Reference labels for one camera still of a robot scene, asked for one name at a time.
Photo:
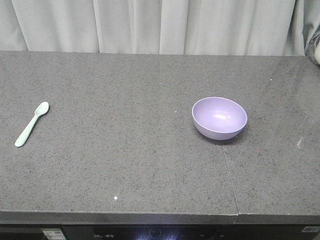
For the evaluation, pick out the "white rice cooker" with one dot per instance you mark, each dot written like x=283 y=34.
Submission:
x=317 y=54

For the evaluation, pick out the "purple plastic bowl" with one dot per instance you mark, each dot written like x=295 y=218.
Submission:
x=218 y=118

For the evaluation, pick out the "mint green plastic spoon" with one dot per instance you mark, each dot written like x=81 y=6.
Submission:
x=41 y=110

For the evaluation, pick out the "black disinfection cabinet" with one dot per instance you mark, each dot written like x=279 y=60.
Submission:
x=193 y=232

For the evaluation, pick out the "white curtain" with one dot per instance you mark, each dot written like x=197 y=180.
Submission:
x=166 y=27

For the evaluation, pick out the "black built-in dishwasher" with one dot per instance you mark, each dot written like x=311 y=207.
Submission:
x=31 y=233

